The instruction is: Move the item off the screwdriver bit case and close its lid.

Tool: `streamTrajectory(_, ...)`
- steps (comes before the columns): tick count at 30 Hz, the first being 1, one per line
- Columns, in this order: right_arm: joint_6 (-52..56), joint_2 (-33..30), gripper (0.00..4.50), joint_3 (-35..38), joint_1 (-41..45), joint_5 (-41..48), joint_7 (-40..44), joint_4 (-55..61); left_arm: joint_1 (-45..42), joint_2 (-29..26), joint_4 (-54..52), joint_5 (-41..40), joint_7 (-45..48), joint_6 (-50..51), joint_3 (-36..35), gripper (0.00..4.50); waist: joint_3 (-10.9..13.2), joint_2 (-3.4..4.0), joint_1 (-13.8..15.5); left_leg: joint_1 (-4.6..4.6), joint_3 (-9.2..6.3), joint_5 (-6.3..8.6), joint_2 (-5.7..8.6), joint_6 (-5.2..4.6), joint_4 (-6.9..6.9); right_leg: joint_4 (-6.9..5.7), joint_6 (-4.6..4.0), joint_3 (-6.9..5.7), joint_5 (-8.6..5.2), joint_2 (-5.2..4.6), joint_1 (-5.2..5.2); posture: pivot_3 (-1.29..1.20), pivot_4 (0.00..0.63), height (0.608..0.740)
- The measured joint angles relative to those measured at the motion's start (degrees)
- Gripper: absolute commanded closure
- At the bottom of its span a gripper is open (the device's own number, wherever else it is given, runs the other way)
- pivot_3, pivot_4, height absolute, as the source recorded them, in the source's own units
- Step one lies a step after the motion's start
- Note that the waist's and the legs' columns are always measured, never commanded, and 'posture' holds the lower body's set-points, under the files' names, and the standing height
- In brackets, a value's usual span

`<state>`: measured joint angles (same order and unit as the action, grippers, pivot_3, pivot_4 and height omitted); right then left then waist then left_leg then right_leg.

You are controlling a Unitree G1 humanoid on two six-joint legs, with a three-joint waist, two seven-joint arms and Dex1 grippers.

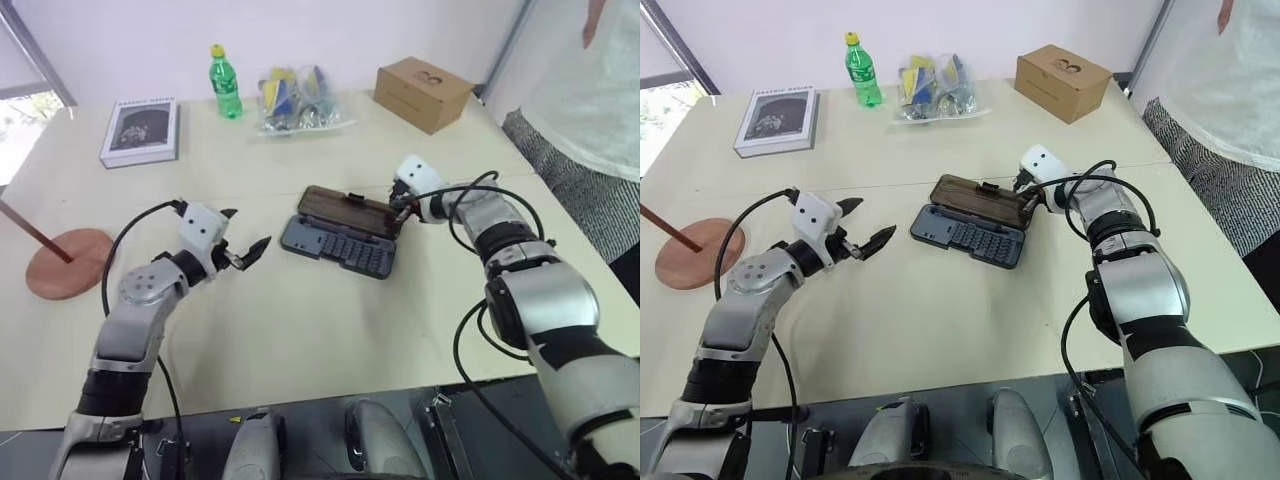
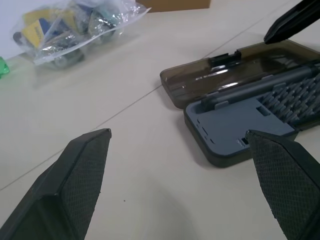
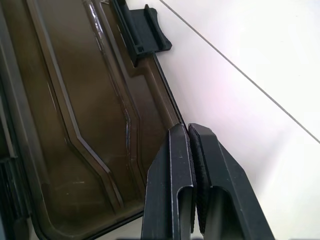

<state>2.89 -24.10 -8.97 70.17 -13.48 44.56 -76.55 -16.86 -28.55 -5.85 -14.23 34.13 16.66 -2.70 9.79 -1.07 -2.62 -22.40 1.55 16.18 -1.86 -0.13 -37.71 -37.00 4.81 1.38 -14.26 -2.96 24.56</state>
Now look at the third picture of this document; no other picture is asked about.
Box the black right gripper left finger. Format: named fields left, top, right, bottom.
left=140, top=123, right=196, bottom=240

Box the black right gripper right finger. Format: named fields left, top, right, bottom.
left=187, top=122, right=277, bottom=240

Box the dark translucent plastic case lid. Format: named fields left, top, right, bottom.
left=0, top=0, right=186, bottom=240

